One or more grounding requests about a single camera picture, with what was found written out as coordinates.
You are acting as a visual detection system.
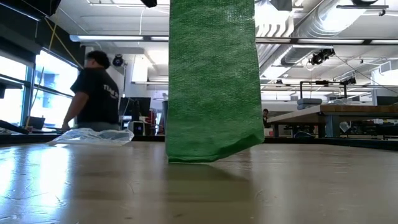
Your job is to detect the white computer tower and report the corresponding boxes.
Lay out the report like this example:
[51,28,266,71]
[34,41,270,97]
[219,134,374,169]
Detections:
[128,120,146,136]

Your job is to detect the dark open laptop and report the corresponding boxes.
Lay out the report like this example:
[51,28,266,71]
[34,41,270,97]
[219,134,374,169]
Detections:
[24,116,46,130]

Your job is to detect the wooden workbench with blue legs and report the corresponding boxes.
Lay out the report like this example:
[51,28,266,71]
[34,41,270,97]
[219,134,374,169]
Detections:
[266,104,398,139]

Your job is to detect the long ceiling light strip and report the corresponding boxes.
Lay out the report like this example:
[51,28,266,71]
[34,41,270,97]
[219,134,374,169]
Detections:
[70,34,398,45]

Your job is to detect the black ceiling camera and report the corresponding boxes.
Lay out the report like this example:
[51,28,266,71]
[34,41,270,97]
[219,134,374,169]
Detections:
[309,48,336,66]

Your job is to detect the clear plastic bag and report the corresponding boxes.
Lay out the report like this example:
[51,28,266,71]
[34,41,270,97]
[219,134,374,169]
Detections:
[46,128,136,147]

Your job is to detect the window with dark frame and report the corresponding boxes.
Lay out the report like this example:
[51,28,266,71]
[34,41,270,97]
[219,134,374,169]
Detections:
[0,49,85,128]

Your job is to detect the black computer monitor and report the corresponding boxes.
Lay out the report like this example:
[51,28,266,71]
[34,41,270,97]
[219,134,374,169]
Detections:
[119,96,152,118]
[376,95,398,106]

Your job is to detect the silver ventilation duct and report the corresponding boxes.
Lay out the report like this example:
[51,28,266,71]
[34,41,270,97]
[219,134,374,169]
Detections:
[254,0,340,75]

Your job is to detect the black round spotlight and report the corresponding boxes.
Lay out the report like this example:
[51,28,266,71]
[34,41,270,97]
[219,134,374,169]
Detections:
[111,55,125,68]

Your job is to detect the stacked grey cushions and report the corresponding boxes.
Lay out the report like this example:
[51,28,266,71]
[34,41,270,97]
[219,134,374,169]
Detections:
[296,98,323,111]

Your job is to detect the black metal stand frame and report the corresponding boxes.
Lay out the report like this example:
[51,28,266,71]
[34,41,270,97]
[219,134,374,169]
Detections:
[299,80,351,100]

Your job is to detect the dark green elastic bandage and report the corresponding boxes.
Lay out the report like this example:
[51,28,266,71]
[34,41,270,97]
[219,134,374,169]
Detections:
[164,0,266,164]

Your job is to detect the black metal table frame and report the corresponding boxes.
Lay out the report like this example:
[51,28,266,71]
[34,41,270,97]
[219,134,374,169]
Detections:
[0,133,398,152]

